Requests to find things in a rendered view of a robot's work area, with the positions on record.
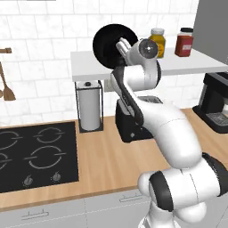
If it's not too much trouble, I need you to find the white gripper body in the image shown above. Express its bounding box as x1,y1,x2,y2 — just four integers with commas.
115,37,132,57

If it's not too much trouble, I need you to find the yellow jar with white lid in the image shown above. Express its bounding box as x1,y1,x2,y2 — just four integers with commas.
148,28,167,59

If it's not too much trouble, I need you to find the black paper towel holder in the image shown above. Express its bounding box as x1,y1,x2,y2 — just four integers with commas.
74,79,105,134

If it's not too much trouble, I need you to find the red jar with black lid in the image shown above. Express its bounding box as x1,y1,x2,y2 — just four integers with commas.
174,27,195,58

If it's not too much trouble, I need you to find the white paper towel roll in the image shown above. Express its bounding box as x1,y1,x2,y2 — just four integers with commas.
77,85,102,132

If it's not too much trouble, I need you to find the black toaster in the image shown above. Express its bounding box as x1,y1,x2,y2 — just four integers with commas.
114,94,165,143

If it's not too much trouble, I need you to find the black coffee machine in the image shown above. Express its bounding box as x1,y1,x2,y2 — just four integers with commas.
191,71,228,134

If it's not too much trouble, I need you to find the wooden hanging spatula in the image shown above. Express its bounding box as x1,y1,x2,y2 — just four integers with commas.
0,61,17,102

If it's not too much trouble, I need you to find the black hob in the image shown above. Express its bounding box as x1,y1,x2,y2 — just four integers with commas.
0,120,80,194

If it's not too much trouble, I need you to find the grey hob knob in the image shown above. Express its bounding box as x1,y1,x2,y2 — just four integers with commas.
23,175,34,187
51,172,62,183

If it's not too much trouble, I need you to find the grey drawer front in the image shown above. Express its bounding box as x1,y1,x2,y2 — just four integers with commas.
0,198,87,228
84,186,152,228

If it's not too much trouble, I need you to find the white wall shelf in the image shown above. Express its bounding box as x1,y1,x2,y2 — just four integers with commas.
69,47,228,83

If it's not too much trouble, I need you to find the grey wall cabinet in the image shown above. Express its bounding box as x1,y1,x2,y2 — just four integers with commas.
192,0,228,65

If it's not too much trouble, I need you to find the grey drawer handle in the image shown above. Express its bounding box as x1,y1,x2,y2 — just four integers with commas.
118,191,144,203
20,209,50,221

